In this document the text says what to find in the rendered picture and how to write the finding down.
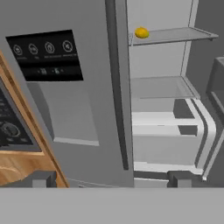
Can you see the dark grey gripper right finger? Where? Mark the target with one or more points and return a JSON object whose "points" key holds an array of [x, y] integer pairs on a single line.
{"points": [[179, 178]]}

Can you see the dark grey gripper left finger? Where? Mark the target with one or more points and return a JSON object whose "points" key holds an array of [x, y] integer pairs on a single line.
{"points": [[43, 178]]}

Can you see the white fridge drawer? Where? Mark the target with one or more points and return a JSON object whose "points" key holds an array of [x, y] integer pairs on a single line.
{"points": [[163, 145]]}

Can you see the glass fridge shelf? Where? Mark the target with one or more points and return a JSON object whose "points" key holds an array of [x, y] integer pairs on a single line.
{"points": [[163, 87], [175, 35]]}

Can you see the grey fridge door with dispenser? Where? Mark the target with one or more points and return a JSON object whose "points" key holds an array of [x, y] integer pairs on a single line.
{"points": [[93, 96]]}

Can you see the grey fridge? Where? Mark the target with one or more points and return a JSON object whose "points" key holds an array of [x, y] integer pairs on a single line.
{"points": [[157, 61]]}

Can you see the grey open fridge door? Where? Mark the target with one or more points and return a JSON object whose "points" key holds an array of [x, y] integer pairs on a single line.
{"points": [[204, 52]]}

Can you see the yellow mango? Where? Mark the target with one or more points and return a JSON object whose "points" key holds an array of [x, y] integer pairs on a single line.
{"points": [[142, 32]]}

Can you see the wooden cabinet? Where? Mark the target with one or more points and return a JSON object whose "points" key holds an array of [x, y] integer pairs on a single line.
{"points": [[26, 163]]}

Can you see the oven with black control panel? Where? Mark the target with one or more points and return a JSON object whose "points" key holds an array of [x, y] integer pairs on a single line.
{"points": [[11, 128]]}

